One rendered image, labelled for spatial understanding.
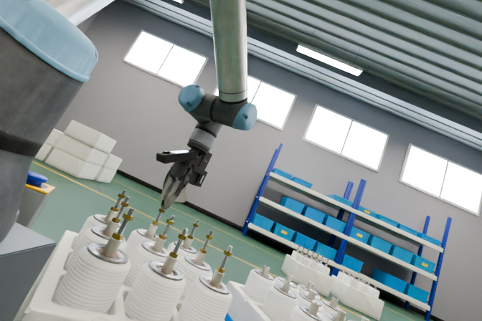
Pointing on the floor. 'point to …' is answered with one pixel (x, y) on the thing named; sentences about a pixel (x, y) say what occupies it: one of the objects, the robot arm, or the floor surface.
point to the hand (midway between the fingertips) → (163, 203)
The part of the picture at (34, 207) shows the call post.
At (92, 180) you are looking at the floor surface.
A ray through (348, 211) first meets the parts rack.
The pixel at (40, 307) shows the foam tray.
